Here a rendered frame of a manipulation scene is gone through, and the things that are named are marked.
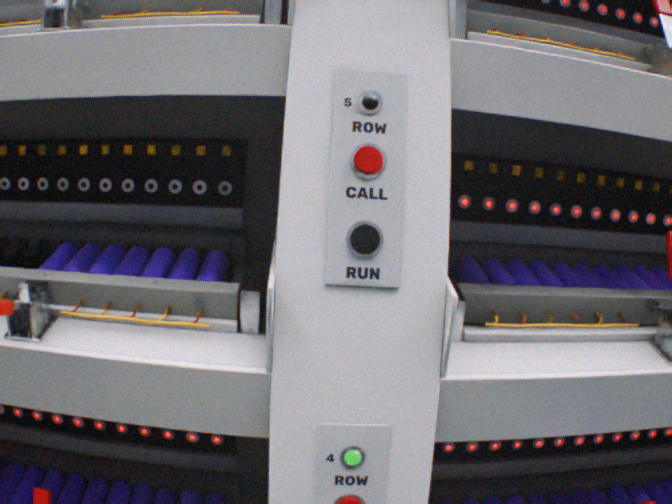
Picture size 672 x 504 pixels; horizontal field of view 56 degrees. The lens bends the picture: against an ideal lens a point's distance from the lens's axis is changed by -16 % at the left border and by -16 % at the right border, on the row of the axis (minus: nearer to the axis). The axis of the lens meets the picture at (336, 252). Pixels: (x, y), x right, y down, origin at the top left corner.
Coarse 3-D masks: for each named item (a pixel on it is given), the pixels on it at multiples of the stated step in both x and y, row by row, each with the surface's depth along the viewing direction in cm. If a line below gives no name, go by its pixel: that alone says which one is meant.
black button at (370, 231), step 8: (352, 232) 40; (360, 232) 40; (368, 232) 40; (376, 232) 40; (352, 240) 40; (360, 240) 40; (368, 240) 40; (376, 240) 40; (360, 248) 40; (368, 248) 40; (376, 248) 40
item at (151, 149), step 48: (0, 144) 54; (48, 144) 54; (96, 144) 55; (144, 144) 55; (192, 144) 55; (240, 144) 55; (0, 192) 55; (48, 192) 56; (96, 192) 56; (144, 192) 56; (192, 192) 56; (240, 192) 57
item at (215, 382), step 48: (240, 288) 52; (0, 336) 40; (48, 336) 41; (96, 336) 42; (144, 336) 42; (192, 336) 43; (240, 336) 44; (0, 384) 40; (48, 384) 40; (96, 384) 40; (144, 384) 40; (192, 384) 40; (240, 384) 40; (240, 432) 41
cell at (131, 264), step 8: (136, 248) 52; (144, 248) 53; (128, 256) 50; (136, 256) 50; (144, 256) 52; (120, 264) 49; (128, 264) 49; (136, 264) 49; (144, 264) 51; (120, 272) 47; (128, 272) 47; (136, 272) 49
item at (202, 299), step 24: (0, 288) 43; (48, 288) 44; (72, 288) 44; (96, 288) 44; (120, 288) 44; (144, 288) 44; (168, 288) 44; (192, 288) 44; (216, 288) 45; (72, 312) 42; (144, 312) 44; (168, 312) 43; (192, 312) 44; (216, 312) 44
